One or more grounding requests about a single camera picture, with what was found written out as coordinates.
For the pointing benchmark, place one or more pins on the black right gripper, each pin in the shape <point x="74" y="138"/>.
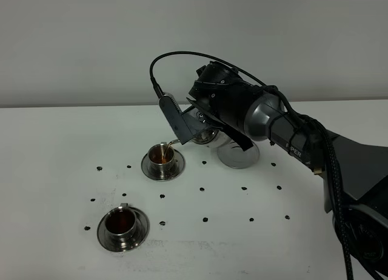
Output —
<point x="224" y="98"/>

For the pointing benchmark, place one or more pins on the stainless steel teapot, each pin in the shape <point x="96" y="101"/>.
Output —
<point x="200" y="134"/>

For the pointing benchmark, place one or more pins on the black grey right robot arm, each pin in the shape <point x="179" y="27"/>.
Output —
<point x="354" y="174"/>

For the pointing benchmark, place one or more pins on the steel teapot saucer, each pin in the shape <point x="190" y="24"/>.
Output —
<point x="233" y="156"/>

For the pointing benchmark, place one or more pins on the far stainless steel teacup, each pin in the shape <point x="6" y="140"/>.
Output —
<point x="161" y="157"/>

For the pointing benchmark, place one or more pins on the stainless steel teacup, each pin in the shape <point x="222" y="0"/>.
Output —
<point x="120" y="220"/>
<point x="161" y="157"/>

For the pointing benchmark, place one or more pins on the near stainless steel teacup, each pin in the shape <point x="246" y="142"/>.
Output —
<point x="120" y="220"/>

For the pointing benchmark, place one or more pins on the far steel saucer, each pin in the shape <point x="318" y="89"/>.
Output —
<point x="176" y="170"/>

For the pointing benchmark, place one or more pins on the near steel saucer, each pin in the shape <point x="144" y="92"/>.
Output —
<point x="128" y="241"/>

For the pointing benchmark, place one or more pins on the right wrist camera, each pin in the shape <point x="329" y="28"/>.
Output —
<point x="175" y="118"/>

